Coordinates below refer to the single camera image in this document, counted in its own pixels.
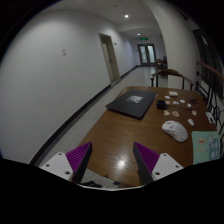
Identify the small beige card box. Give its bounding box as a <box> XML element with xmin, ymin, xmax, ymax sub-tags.
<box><xmin>169</xmin><ymin>91</ymin><xmax>178</xmax><ymax>97</ymax></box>

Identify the orange sticker piece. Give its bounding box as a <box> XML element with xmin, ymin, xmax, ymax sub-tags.
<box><xmin>172</xmin><ymin>111</ymin><xmax>179</xmax><ymax>117</ymax></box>

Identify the black cable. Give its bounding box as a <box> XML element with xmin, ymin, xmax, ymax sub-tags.
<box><xmin>169</xmin><ymin>98</ymin><xmax>199</xmax><ymax>110</ymax></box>

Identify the wooden side door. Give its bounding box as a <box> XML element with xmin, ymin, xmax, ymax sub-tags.
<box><xmin>99</xmin><ymin>34</ymin><xmax>120</xmax><ymax>82</ymax></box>

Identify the white remote stick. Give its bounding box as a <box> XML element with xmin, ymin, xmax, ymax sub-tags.
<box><xmin>206</xmin><ymin>112</ymin><xmax>215</xmax><ymax>124</ymax></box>

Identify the white computer mouse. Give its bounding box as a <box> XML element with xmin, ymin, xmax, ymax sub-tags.
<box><xmin>162</xmin><ymin>120</ymin><xmax>188</xmax><ymax>143</ymax></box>

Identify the small black box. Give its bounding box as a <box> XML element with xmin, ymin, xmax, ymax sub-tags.
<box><xmin>157</xmin><ymin>100</ymin><xmax>167</xmax><ymax>110</ymax></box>

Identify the green exit sign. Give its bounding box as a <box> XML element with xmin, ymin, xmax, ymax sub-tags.
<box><xmin>140</xmin><ymin>37</ymin><xmax>148</xmax><ymax>41</ymax></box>

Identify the wooden handrail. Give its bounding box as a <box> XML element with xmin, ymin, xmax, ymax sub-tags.
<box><xmin>196</xmin><ymin>61</ymin><xmax>224</xmax><ymax>81</ymax></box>

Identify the white rectangular eraser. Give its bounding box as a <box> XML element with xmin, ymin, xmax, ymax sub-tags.
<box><xmin>188</xmin><ymin>119</ymin><xmax>194</xmax><ymax>126</ymax></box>

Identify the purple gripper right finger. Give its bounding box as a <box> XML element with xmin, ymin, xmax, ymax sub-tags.
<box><xmin>133</xmin><ymin>142</ymin><xmax>182</xmax><ymax>185</ymax></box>

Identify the light green mouse pad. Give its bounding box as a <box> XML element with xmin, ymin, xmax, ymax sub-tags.
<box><xmin>191</xmin><ymin>131</ymin><xmax>221</xmax><ymax>164</ymax></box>

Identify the black laptop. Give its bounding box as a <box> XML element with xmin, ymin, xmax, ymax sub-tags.
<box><xmin>106</xmin><ymin>89</ymin><xmax>157</xmax><ymax>120</ymax></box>

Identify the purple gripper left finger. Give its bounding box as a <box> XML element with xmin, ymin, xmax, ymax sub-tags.
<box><xmin>41</xmin><ymin>142</ymin><xmax>92</xmax><ymax>184</ymax></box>

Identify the beige sticker piece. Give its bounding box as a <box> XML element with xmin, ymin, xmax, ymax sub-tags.
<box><xmin>164</xmin><ymin>110</ymin><xmax>170</xmax><ymax>116</ymax></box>

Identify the wooden chair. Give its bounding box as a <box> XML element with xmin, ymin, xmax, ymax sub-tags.
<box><xmin>150</xmin><ymin>69</ymin><xmax>194</xmax><ymax>91</ymax></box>

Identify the double glass exit door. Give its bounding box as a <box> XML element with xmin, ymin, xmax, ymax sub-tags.
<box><xmin>138</xmin><ymin>44</ymin><xmax>156</xmax><ymax>66</ymax></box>

